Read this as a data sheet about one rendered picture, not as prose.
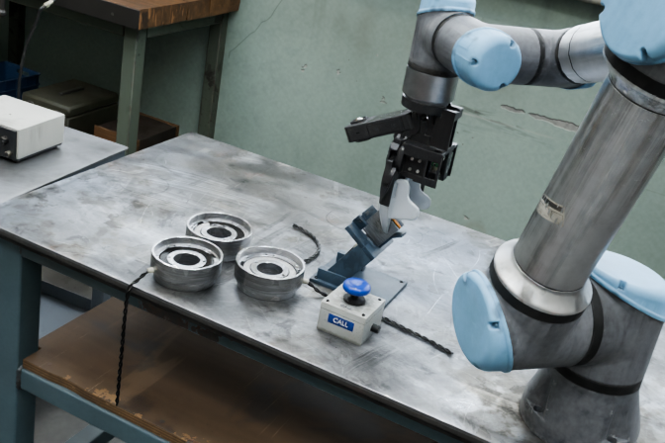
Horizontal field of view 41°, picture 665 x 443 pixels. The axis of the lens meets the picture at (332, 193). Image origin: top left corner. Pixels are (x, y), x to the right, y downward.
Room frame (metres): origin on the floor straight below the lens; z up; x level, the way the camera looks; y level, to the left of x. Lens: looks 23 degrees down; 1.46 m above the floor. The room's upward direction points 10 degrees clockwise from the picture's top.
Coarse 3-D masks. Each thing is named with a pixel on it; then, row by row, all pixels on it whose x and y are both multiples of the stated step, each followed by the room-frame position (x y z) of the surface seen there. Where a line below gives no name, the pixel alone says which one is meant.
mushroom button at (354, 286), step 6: (348, 282) 1.10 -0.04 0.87; (354, 282) 1.10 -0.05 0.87; (360, 282) 1.11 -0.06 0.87; (366, 282) 1.11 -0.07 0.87; (342, 288) 1.10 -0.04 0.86; (348, 288) 1.09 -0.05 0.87; (354, 288) 1.09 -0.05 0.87; (360, 288) 1.09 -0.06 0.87; (366, 288) 1.10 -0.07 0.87; (354, 294) 1.09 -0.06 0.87; (360, 294) 1.09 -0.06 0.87; (366, 294) 1.09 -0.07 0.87
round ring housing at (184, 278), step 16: (160, 240) 1.19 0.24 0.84; (176, 240) 1.21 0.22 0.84; (192, 240) 1.21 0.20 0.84; (176, 256) 1.17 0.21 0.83; (192, 256) 1.18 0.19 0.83; (160, 272) 1.12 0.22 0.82; (176, 272) 1.11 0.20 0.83; (192, 272) 1.12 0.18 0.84; (208, 272) 1.13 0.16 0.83; (176, 288) 1.12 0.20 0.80; (192, 288) 1.12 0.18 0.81
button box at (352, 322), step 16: (336, 288) 1.13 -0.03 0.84; (336, 304) 1.09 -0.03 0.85; (352, 304) 1.09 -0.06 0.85; (368, 304) 1.10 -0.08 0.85; (384, 304) 1.12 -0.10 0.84; (320, 320) 1.08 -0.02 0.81; (336, 320) 1.07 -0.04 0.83; (352, 320) 1.07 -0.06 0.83; (368, 320) 1.07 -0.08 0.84; (336, 336) 1.07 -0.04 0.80; (352, 336) 1.06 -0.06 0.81; (368, 336) 1.08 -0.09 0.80
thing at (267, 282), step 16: (240, 256) 1.20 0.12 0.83; (256, 256) 1.22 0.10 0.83; (272, 256) 1.22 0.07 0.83; (288, 256) 1.23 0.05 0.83; (240, 272) 1.15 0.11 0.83; (256, 272) 1.16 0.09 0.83; (272, 272) 1.20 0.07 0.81; (288, 272) 1.18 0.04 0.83; (304, 272) 1.18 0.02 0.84; (240, 288) 1.15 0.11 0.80; (256, 288) 1.13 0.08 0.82; (272, 288) 1.13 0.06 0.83; (288, 288) 1.14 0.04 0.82
